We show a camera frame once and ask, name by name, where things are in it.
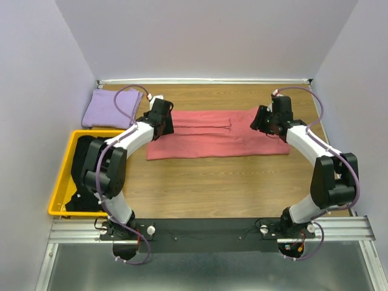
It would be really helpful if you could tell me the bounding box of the red t shirt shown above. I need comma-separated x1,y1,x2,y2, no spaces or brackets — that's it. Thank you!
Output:
147,107,290,161

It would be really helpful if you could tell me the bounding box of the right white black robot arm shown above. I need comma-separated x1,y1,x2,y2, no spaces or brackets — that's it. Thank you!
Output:
250,93,360,238

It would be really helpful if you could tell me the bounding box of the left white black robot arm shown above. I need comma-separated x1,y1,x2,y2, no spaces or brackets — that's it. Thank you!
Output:
81,96,174,239

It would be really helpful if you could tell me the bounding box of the folded purple t shirt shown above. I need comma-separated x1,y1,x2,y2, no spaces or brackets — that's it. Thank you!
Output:
82,89,142,129

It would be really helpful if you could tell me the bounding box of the black t shirt in bin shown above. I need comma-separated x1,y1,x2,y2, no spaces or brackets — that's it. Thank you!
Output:
65,135,102,212

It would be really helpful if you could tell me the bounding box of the yellow plastic bin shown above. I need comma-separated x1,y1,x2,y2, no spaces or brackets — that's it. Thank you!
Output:
48,129,123,218

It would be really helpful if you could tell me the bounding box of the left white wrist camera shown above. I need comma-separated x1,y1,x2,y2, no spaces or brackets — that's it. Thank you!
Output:
147,93,164,110

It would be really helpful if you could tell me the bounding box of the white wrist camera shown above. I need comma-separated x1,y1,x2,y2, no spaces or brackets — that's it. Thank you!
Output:
271,89,282,98
147,93,164,110

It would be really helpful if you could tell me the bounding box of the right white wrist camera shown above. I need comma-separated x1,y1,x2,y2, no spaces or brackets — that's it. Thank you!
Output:
271,89,282,98

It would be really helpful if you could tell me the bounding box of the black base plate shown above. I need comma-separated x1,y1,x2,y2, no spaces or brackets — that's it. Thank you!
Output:
99,218,315,259

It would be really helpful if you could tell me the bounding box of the aluminium front rail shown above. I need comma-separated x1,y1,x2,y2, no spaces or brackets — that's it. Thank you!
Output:
48,216,375,244

